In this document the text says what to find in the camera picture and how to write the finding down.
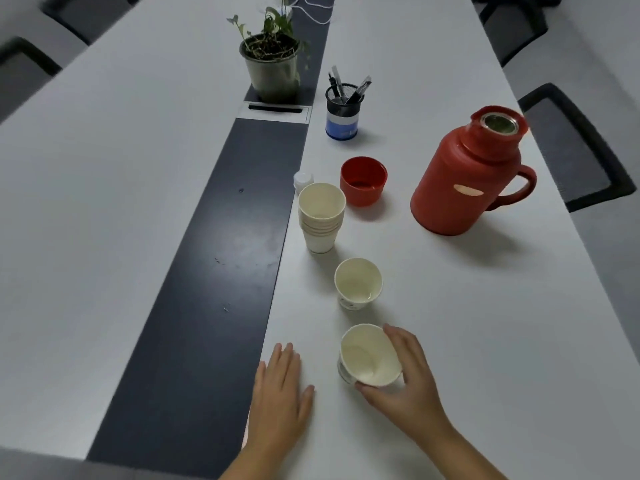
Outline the potted green plant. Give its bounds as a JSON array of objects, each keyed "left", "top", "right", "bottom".
[{"left": 226, "top": 0, "right": 312, "bottom": 104}]

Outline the black mesh office chair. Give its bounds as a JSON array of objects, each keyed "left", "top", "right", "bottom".
[
  {"left": 39, "top": 0, "right": 140, "bottom": 45},
  {"left": 472, "top": 0, "right": 549, "bottom": 68},
  {"left": 517, "top": 82, "right": 637, "bottom": 213},
  {"left": 0, "top": 37, "right": 63, "bottom": 125}
]

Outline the stack of white paper cups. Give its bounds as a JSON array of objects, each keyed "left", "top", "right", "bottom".
[{"left": 297, "top": 182, "right": 347, "bottom": 255}]

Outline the white charging cable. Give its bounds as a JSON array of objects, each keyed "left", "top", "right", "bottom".
[{"left": 289, "top": 0, "right": 335, "bottom": 25}]

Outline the red thermos lid cup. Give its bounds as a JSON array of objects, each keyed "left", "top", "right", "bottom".
[{"left": 339, "top": 156, "right": 389, "bottom": 207}]

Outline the black mesh pen holder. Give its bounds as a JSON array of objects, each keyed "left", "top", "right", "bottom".
[{"left": 325, "top": 83, "right": 366, "bottom": 141}]

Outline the silver utility knife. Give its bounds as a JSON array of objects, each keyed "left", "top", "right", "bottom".
[{"left": 345, "top": 75, "right": 373, "bottom": 105}]

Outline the white paper cup blue print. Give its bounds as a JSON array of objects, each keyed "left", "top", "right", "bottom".
[
  {"left": 333, "top": 257, "right": 384, "bottom": 311},
  {"left": 337, "top": 323, "right": 403, "bottom": 388}
]

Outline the silver table cable hatch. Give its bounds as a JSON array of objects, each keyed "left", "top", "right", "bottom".
[{"left": 237, "top": 100, "right": 313, "bottom": 125}]

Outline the black white marker pen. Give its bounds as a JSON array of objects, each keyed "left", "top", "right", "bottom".
[{"left": 328, "top": 65, "right": 347, "bottom": 103}]

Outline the person's left hand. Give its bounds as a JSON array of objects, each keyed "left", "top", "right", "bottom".
[{"left": 246, "top": 343, "right": 317, "bottom": 461}]

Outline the white conference table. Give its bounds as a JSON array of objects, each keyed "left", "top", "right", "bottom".
[{"left": 0, "top": 0, "right": 640, "bottom": 480}]

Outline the red thermos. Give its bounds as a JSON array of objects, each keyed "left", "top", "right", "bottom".
[{"left": 409, "top": 105, "right": 539, "bottom": 237}]

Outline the person's right hand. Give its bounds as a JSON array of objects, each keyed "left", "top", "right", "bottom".
[{"left": 355, "top": 323, "right": 452, "bottom": 441}]

